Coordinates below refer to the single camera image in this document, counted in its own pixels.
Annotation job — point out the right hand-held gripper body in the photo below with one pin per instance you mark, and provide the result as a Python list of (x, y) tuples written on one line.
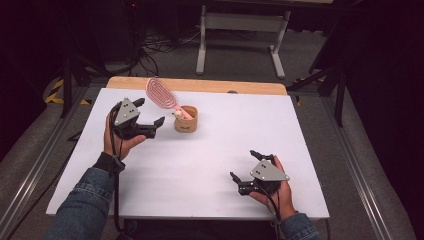
[(266, 173)]

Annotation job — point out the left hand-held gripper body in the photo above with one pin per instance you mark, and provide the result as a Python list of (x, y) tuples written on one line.
[(128, 113)]

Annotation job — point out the pink hairbrush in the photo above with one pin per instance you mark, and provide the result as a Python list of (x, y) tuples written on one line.
[(161, 91)]

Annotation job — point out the tan cup with small figure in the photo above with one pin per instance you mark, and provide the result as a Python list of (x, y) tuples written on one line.
[(186, 126)]

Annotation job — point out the person's right hand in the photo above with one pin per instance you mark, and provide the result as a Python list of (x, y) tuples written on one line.
[(283, 201)]

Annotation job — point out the person's left hand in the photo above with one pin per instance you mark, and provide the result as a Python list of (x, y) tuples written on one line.
[(121, 146)]

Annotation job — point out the white board cover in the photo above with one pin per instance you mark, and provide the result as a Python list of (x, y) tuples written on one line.
[(200, 193)]

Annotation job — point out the person's dark trousers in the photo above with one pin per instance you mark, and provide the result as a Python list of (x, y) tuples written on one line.
[(200, 231)]

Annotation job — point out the black metal stand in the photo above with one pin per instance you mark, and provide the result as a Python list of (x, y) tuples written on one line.
[(340, 100), (67, 86)]

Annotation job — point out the yellow black hazard tape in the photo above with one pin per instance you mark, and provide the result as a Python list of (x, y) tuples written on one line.
[(299, 101), (53, 97)]

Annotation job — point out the wooden table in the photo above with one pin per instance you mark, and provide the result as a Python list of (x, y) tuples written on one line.
[(216, 85)]

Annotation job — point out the dark round table grommet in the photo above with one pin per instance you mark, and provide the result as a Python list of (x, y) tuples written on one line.
[(232, 91)]

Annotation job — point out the aluminium floor rail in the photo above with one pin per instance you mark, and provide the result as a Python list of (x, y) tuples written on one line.
[(361, 190), (33, 173)]

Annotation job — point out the grey metal stand frame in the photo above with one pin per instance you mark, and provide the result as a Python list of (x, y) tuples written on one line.
[(243, 21)]

